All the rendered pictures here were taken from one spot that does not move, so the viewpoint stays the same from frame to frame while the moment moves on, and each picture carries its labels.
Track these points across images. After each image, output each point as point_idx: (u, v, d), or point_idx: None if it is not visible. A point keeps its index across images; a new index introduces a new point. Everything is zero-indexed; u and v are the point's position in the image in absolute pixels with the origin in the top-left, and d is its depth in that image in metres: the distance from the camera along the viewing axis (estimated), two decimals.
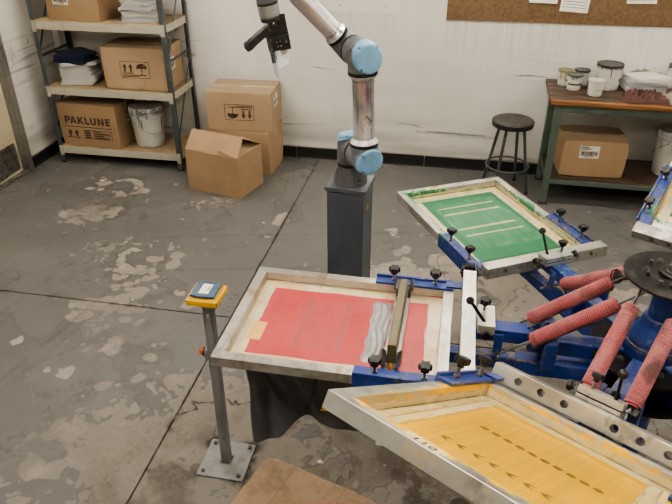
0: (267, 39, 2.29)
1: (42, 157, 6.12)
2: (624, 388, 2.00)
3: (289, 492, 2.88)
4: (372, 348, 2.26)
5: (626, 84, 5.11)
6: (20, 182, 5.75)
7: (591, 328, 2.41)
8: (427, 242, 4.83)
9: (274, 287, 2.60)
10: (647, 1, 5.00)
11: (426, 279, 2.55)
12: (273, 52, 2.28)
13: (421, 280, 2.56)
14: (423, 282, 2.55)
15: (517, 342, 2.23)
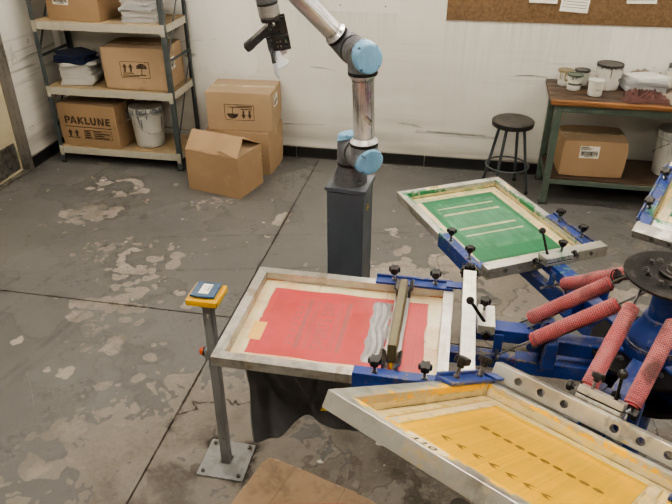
0: (267, 39, 2.29)
1: (42, 157, 6.12)
2: (624, 388, 2.00)
3: (289, 492, 2.88)
4: (372, 348, 2.26)
5: (626, 84, 5.11)
6: (20, 182, 5.75)
7: (591, 328, 2.41)
8: (427, 242, 4.83)
9: (274, 287, 2.60)
10: (647, 1, 5.00)
11: (426, 279, 2.55)
12: (273, 52, 2.28)
13: (421, 280, 2.56)
14: (423, 282, 2.55)
15: (517, 342, 2.23)
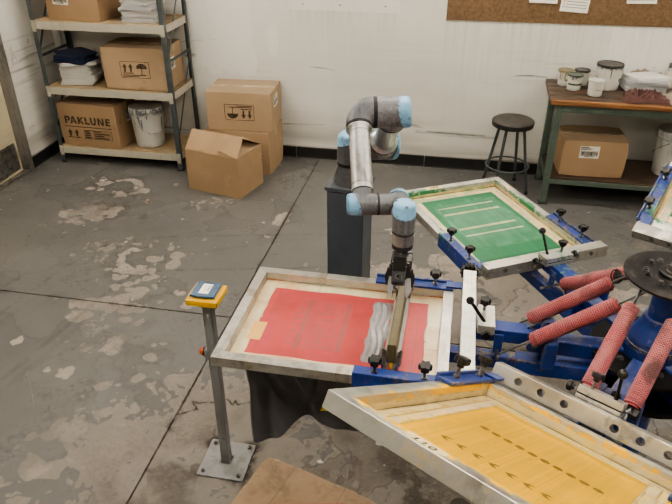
0: (407, 265, 2.19)
1: (42, 157, 6.12)
2: (624, 388, 2.00)
3: (289, 492, 2.88)
4: (372, 348, 2.26)
5: (626, 84, 5.11)
6: (20, 182, 5.75)
7: (591, 328, 2.41)
8: (427, 242, 4.83)
9: (274, 287, 2.60)
10: (647, 1, 5.00)
11: (426, 279, 2.55)
12: (414, 278, 2.22)
13: (421, 280, 2.56)
14: (423, 282, 2.55)
15: (517, 342, 2.23)
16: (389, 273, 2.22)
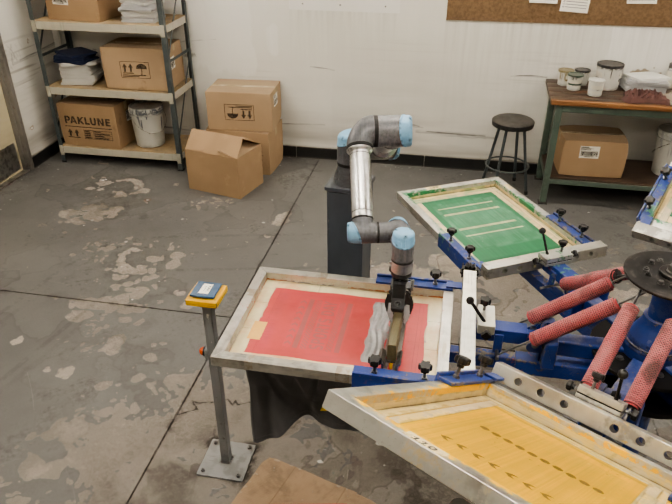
0: (406, 292, 2.24)
1: (42, 157, 6.12)
2: (624, 388, 2.00)
3: (289, 492, 2.88)
4: (372, 348, 2.26)
5: (626, 84, 5.11)
6: (20, 182, 5.75)
7: (591, 328, 2.41)
8: (427, 242, 4.83)
9: (274, 287, 2.60)
10: (647, 1, 5.00)
11: (426, 279, 2.55)
12: (413, 304, 2.28)
13: (421, 280, 2.56)
14: (423, 282, 2.55)
15: (517, 342, 2.23)
16: (389, 300, 2.27)
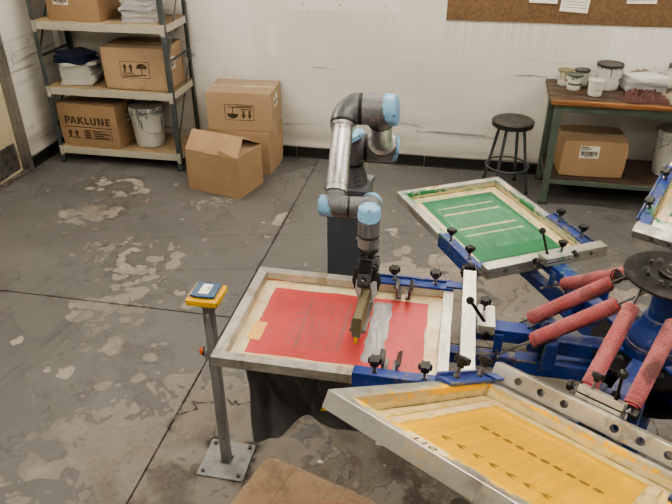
0: (373, 268, 2.22)
1: (42, 157, 6.12)
2: (624, 388, 2.00)
3: (289, 492, 2.88)
4: (372, 348, 2.26)
5: (626, 84, 5.11)
6: (20, 182, 5.75)
7: (591, 328, 2.41)
8: (427, 242, 4.83)
9: (274, 287, 2.60)
10: (647, 1, 5.00)
11: (426, 279, 2.55)
12: (380, 281, 2.26)
13: (421, 280, 2.56)
14: (423, 282, 2.55)
15: (517, 342, 2.23)
16: (356, 276, 2.25)
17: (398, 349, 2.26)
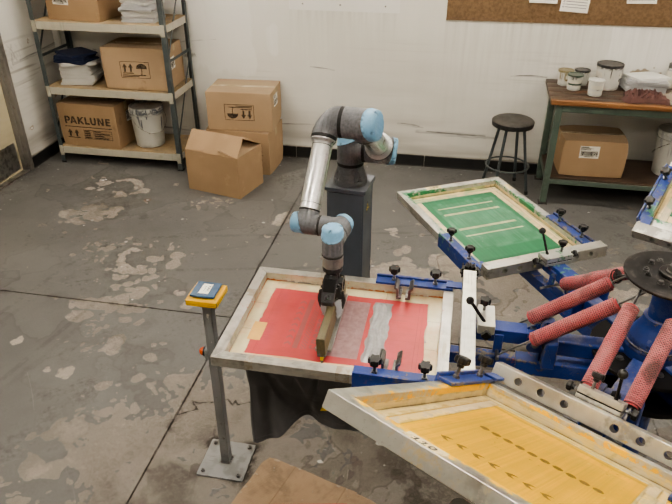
0: (337, 287, 2.28)
1: (42, 157, 6.12)
2: (624, 388, 2.00)
3: (289, 492, 2.88)
4: (372, 348, 2.26)
5: (626, 84, 5.11)
6: (20, 182, 5.75)
7: (591, 328, 2.41)
8: (427, 242, 4.83)
9: (274, 287, 2.60)
10: (647, 1, 5.00)
11: (426, 279, 2.55)
12: (345, 299, 2.31)
13: (421, 280, 2.56)
14: (423, 282, 2.55)
15: (517, 342, 2.23)
16: (321, 295, 2.31)
17: (398, 349, 2.27)
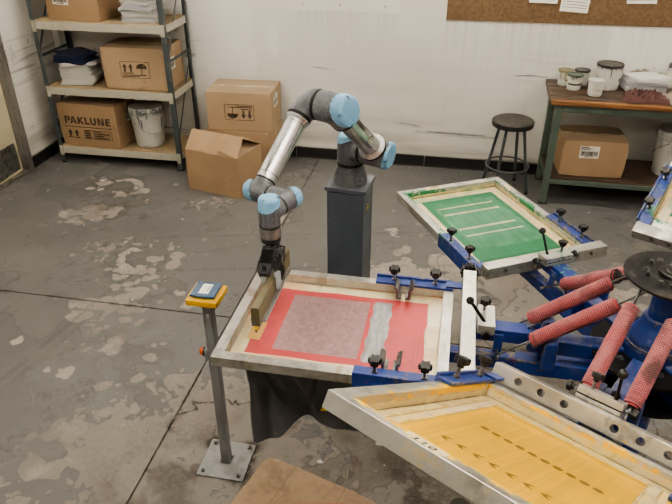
0: (276, 257, 2.27)
1: (42, 157, 6.12)
2: (624, 388, 2.00)
3: (289, 492, 2.88)
4: (372, 348, 2.26)
5: (626, 84, 5.11)
6: (20, 182, 5.75)
7: (591, 328, 2.41)
8: (427, 242, 4.83)
9: None
10: (647, 1, 5.00)
11: (426, 279, 2.55)
12: (284, 270, 2.31)
13: (421, 280, 2.56)
14: (423, 282, 2.55)
15: (517, 342, 2.23)
16: None
17: (398, 349, 2.26)
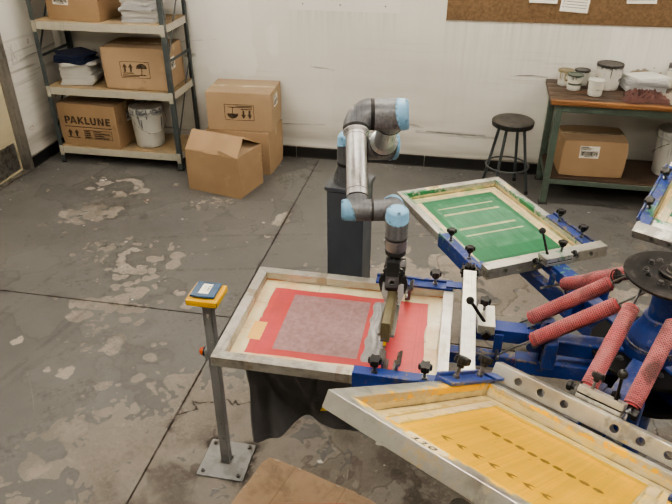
0: (400, 271, 2.20)
1: (42, 157, 6.12)
2: (624, 388, 2.00)
3: (289, 492, 2.88)
4: (372, 348, 2.26)
5: (626, 84, 5.11)
6: (20, 182, 5.75)
7: (591, 328, 2.41)
8: (427, 242, 4.83)
9: (274, 287, 2.60)
10: (647, 1, 5.00)
11: (426, 279, 2.55)
12: (407, 284, 2.24)
13: (421, 280, 2.56)
14: (423, 282, 2.55)
15: (517, 342, 2.23)
16: (383, 279, 2.23)
17: (398, 349, 2.26)
